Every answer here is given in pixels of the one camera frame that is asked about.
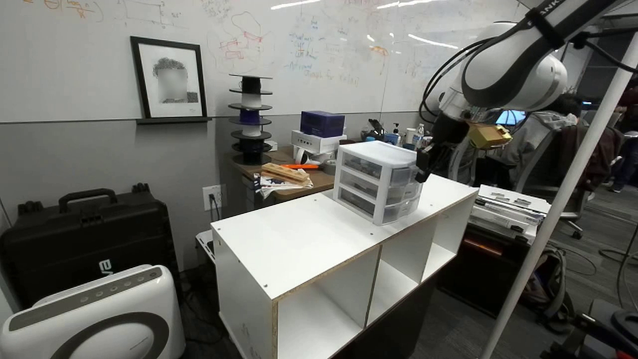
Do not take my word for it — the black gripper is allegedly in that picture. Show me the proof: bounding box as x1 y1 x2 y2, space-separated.
413 113 474 185

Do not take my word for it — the clear plastic drawer with clutter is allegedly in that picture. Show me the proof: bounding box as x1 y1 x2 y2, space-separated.
339 149 423 183

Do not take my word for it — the clear bottom drawer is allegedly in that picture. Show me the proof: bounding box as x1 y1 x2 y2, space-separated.
337 185 421 225

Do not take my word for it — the grey office chair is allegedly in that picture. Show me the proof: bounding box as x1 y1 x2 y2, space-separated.
449 135 482 187

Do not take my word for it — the stack of white papers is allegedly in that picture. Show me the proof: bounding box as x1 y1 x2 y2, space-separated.
469 183 552 243

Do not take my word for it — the lit laptop screen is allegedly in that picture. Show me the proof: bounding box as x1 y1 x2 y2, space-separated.
496 107 530 127

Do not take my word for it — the black cabinet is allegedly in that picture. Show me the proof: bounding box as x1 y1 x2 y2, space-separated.
437 221 534 315

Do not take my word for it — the brown wooden desk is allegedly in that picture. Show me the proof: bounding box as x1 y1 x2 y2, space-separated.
231 147 339 205

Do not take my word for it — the seated person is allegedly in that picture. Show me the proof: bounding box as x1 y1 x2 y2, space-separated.
494 92 604 191

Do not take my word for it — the white flat box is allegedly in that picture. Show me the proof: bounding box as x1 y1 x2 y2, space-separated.
289 127 349 157

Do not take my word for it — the dark blue box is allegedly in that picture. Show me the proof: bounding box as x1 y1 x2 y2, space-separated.
299 109 347 139

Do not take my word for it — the orange hand tool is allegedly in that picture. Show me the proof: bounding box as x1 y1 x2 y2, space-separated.
289 159 323 173

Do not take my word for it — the white slanted pole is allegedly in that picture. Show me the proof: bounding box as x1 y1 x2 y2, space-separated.
478 32 638 359

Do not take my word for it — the white cubby shelf unit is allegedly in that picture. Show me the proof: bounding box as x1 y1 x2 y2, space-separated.
209 173 480 359

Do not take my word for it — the tan wooden block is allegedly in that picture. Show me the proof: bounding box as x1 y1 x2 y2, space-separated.
259 161 313 189

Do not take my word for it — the black and white spool tower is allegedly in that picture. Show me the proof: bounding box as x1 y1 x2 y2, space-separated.
227 72 275 167

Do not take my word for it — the black framed picture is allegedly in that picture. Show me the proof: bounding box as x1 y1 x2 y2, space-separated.
130 34 209 123

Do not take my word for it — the black hard carrying case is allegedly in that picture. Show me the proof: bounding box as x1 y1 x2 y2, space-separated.
0 183 179 309

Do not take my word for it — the white air purifier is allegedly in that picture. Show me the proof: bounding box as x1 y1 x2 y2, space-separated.
0 263 187 359

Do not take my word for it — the white plastic drawer unit frame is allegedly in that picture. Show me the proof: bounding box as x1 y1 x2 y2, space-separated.
333 139 429 227

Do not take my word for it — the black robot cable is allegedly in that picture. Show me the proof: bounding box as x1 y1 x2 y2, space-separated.
417 16 536 123

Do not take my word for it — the wall whiteboard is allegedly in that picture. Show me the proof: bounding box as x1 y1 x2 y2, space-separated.
0 0 534 125

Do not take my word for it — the white wall outlet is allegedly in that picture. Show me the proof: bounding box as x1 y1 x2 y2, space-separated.
201 183 225 213

